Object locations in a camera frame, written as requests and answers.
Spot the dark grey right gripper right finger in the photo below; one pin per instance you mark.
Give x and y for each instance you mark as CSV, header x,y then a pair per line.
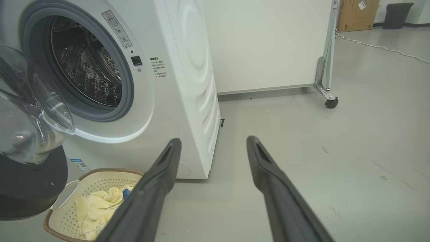
x,y
285,208

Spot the cream perforated laundry basket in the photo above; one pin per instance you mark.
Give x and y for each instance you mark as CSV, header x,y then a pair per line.
x,y
67,218

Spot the brown cardboard box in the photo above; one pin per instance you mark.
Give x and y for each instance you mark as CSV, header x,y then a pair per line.
x,y
356,15

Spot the blue energy label sticker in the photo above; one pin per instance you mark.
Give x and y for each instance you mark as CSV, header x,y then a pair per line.
x,y
80,165

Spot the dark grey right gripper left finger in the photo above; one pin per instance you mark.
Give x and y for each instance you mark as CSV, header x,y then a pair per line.
x,y
144,201

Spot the washing machine glass door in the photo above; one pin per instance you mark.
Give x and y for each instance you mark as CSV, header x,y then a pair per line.
x,y
30,181

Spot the white warning sticker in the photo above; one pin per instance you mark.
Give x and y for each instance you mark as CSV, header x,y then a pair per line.
x,y
117,28

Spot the white front-load washing machine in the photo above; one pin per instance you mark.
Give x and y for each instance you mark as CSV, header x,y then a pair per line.
x,y
174,84

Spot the yellow bear-print garment blue cuffs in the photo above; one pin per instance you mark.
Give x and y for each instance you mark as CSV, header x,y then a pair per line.
x,y
97,208

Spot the white partition panel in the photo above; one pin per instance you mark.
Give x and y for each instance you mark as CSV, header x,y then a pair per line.
x,y
265,43

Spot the metal partition foot with caster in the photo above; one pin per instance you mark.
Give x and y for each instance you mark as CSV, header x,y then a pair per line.
x,y
326,67

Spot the dark grey trash bin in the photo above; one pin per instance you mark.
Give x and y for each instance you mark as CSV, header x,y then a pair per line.
x,y
396,16

